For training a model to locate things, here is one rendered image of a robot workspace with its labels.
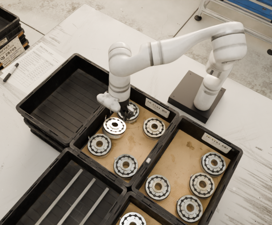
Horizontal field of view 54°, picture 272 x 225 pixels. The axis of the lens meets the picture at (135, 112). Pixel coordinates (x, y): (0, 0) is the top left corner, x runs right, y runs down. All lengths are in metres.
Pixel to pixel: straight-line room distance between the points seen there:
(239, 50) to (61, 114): 0.84
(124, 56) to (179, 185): 0.62
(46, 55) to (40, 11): 1.48
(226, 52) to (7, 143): 1.08
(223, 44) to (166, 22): 2.23
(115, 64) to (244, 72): 2.11
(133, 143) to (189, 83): 0.52
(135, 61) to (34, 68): 0.99
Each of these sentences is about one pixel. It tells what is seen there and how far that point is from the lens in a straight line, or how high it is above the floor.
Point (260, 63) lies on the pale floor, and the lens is 2.90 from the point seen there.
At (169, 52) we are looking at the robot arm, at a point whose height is 1.37.
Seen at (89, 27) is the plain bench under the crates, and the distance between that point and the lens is 1.84.
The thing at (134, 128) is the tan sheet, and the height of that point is 0.83.
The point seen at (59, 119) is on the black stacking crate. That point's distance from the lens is 1.28.
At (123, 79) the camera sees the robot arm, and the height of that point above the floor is 1.26.
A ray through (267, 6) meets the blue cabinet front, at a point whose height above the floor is 0.44.
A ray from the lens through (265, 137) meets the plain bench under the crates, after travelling 1.55.
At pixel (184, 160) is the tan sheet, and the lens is 1.20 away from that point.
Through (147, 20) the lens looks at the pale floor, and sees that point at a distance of 2.98.
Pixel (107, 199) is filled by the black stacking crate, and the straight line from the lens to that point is 1.12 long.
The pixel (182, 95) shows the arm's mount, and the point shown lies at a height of 0.75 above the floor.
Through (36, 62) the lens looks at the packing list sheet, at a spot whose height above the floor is 0.70.
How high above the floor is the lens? 1.92
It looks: 59 degrees down
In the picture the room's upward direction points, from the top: 6 degrees clockwise
